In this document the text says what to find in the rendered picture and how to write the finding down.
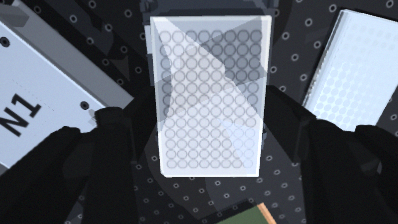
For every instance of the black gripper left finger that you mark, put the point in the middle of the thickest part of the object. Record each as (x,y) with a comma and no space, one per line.
(36,190)

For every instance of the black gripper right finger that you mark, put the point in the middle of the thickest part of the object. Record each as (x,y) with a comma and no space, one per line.
(336,189)

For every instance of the black flat base plate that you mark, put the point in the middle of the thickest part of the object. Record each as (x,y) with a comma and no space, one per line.
(111,35)

